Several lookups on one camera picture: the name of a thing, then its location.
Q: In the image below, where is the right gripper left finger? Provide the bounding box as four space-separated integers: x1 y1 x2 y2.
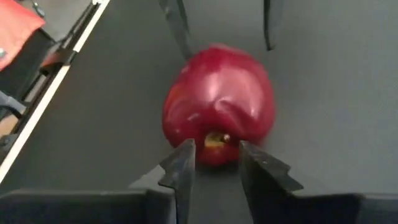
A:
157 138 197 224

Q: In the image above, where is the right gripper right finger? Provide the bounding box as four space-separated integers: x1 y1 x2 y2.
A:
238 140 304 224

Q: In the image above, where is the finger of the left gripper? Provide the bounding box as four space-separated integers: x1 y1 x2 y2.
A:
159 0 194 60
262 0 285 52

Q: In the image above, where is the dark red apple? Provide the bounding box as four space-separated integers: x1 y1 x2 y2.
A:
161 43 277 167

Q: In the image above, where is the black table mat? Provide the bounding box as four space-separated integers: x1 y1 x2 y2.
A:
0 0 398 200

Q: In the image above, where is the orange plate with screws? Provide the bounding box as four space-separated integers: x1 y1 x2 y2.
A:
0 0 47 72

